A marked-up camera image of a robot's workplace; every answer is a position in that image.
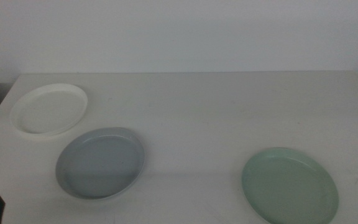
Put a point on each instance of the white shallow bowl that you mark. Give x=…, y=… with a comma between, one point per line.
x=48, y=109

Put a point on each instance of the grey shallow bowl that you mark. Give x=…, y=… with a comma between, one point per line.
x=99, y=165

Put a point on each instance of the green shallow bowl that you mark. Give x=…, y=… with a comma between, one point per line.
x=287, y=189

